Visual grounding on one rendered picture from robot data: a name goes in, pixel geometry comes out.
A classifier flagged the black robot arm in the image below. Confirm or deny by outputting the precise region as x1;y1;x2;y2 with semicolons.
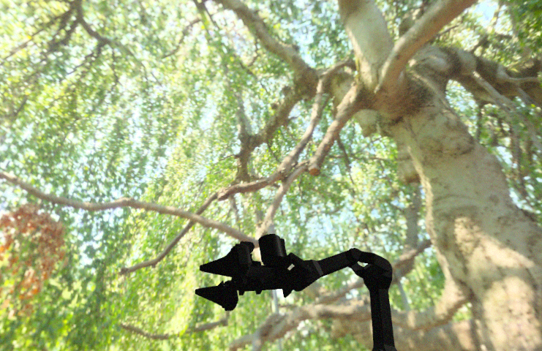
258;234;397;351

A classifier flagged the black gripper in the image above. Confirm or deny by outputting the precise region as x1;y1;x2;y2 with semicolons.
195;244;268;311

